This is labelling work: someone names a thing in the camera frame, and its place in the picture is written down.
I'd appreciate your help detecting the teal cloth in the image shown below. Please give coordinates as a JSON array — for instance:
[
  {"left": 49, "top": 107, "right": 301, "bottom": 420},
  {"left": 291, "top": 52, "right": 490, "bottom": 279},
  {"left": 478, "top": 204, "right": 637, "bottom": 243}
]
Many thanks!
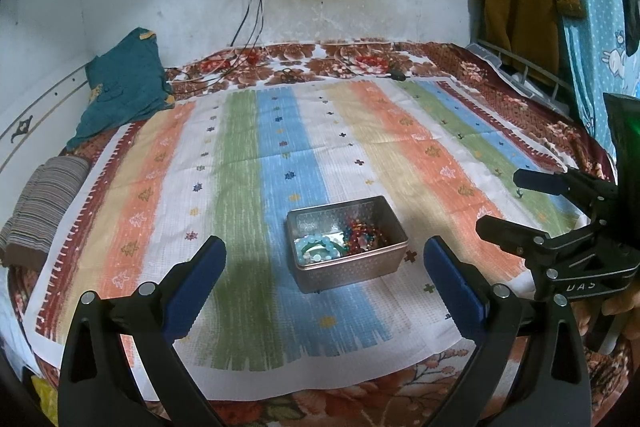
[{"left": 65, "top": 27, "right": 176, "bottom": 152}]

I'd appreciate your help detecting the black cable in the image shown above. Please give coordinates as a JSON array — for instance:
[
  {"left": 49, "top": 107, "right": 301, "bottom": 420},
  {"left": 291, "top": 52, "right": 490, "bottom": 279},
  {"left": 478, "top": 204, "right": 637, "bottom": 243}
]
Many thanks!
[
  {"left": 220, "top": 0, "right": 266, "bottom": 75},
  {"left": 165, "top": 0, "right": 253, "bottom": 80}
]

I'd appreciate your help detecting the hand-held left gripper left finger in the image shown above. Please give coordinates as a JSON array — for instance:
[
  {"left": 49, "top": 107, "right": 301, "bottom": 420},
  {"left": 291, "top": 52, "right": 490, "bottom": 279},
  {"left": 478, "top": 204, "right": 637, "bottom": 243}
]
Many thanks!
[{"left": 57, "top": 235, "right": 228, "bottom": 427}]

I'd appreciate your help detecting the green jade bangle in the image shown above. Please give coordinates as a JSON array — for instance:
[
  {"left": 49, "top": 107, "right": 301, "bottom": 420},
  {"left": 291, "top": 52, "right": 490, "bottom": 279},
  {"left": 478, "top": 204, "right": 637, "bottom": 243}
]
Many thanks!
[{"left": 299, "top": 241, "right": 347, "bottom": 260}]

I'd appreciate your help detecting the dark hanging garment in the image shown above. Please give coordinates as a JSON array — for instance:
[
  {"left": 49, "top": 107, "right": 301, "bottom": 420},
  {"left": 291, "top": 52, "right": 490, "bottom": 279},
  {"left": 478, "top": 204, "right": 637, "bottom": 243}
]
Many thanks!
[{"left": 614, "top": 0, "right": 640, "bottom": 54}]

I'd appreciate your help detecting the light blue bead bracelet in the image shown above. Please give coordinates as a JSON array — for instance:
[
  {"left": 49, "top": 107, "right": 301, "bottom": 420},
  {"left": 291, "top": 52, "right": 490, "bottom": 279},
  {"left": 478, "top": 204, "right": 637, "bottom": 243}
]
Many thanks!
[{"left": 294, "top": 232, "right": 347, "bottom": 264}]

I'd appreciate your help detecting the metal rack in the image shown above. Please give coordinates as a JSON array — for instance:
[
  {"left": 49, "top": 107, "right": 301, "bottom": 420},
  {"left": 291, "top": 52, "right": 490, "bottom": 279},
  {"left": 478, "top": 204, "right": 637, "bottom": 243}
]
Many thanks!
[{"left": 479, "top": 39, "right": 577, "bottom": 108}]

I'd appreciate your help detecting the folded striped cloth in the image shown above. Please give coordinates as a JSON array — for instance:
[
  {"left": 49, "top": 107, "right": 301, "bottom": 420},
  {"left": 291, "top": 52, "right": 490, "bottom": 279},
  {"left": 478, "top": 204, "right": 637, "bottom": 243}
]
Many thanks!
[{"left": 0, "top": 155, "right": 92, "bottom": 269}]

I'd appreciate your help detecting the person's right hand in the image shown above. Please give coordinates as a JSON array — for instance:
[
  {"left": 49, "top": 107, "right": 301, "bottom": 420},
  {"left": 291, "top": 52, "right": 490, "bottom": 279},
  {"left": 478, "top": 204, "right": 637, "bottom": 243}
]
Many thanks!
[{"left": 572, "top": 292, "right": 635, "bottom": 355}]

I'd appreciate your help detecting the blue dotted printed cloth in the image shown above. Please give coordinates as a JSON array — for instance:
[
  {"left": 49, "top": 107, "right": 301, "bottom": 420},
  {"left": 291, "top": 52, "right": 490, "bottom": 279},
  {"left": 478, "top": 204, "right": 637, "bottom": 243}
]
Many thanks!
[{"left": 550, "top": 0, "right": 632, "bottom": 158}]

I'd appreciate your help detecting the rectangular metal tin box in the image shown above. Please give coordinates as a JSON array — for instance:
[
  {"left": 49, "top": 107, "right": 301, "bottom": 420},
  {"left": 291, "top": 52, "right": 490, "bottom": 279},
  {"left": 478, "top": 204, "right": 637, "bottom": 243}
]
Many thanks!
[{"left": 286, "top": 195, "right": 409, "bottom": 294}]

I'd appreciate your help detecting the striped pastel mat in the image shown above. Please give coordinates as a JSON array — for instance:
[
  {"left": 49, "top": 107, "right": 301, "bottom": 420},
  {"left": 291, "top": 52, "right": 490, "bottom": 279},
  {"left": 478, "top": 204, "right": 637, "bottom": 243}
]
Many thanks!
[{"left": 22, "top": 77, "right": 596, "bottom": 375}]

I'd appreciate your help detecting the white headboard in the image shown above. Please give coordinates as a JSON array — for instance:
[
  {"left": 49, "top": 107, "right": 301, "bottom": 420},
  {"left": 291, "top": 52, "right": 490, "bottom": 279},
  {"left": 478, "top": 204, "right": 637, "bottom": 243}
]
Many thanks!
[{"left": 0, "top": 57, "right": 98, "bottom": 228}]

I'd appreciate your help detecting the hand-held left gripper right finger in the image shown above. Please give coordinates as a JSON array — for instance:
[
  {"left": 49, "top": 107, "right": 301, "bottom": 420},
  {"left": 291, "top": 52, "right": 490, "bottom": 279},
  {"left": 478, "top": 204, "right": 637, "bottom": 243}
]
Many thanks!
[{"left": 422, "top": 235, "right": 593, "bottom": 427}]

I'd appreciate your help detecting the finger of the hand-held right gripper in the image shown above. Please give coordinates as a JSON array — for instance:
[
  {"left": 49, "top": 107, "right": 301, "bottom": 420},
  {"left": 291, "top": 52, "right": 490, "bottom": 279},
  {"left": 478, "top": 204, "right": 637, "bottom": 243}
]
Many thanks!
[
  {"left": 512, "top": 168, "right": 622, "bottom": 220},
  {"left": 475, "top": 215, "right": 603, "bottom": 280}
]

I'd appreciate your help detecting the white cable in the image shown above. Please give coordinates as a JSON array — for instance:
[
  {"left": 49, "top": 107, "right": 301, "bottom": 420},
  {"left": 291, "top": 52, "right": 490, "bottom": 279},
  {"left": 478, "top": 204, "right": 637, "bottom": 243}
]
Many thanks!
[{"left": 260, "top": 0, "right": 273, "bottom": 60}]

